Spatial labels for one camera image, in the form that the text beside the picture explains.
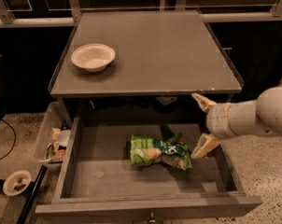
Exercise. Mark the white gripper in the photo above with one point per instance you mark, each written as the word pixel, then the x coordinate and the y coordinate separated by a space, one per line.
pixel 218 119

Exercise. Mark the green rice chip bag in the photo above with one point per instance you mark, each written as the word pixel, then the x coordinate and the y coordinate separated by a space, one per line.
pixel 145 151

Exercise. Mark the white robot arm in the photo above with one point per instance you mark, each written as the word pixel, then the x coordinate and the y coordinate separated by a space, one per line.
pixel 261 117

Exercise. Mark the grey wooden cabinet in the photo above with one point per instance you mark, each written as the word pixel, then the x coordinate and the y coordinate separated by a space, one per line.
pixel 157 53

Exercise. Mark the white paper bowl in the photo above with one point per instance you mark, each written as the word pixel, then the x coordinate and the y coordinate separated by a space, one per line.
pixel 93 57

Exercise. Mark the white round lid in bin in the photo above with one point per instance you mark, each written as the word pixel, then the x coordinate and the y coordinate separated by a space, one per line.
pixel 63 137

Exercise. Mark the clear plastic storage bin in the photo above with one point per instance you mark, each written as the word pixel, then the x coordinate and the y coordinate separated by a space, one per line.
pixel 47 150

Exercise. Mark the black bar on floor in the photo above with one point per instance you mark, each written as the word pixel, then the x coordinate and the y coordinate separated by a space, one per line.
pixel 34 188

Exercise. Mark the metal railing frame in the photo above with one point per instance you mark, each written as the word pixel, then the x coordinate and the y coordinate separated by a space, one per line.
pixel 48 12

